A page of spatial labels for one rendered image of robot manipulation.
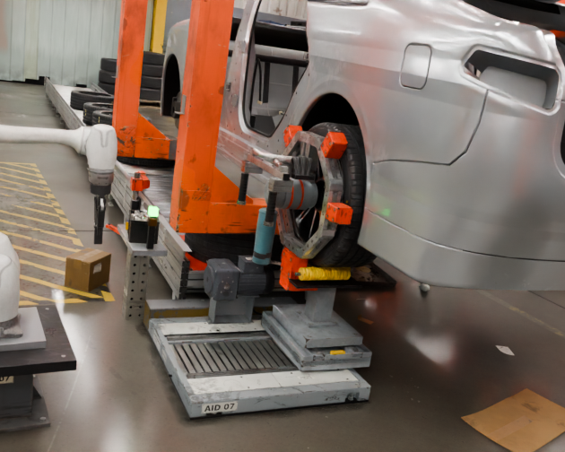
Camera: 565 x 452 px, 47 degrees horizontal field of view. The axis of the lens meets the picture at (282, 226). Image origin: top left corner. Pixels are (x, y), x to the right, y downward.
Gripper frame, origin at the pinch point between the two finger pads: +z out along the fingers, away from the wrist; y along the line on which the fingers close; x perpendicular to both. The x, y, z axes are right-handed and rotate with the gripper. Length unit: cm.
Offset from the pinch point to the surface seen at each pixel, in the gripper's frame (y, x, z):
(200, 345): -26, 54, 65
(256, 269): -41, 84, 34
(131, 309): -71, 30, 66
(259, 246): -25, 77, 15
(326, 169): 5, 90, -29
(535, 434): 65, 180, 72
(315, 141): -9, 90, -39
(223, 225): -59, 71, 16
